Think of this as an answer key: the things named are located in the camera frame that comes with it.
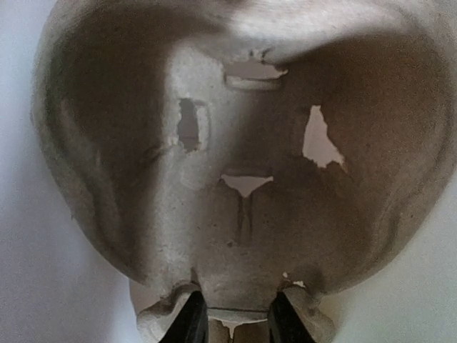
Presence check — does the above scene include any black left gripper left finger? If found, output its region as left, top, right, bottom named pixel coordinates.
left=162, top=291, right=209, bottom=343

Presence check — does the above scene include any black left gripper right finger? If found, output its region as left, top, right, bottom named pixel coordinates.
left=268, top=292, right=315, bottom=343

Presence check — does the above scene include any cardboard cup carrier tray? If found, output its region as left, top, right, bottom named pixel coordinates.
left=31, top=1, right=456, bottom=342

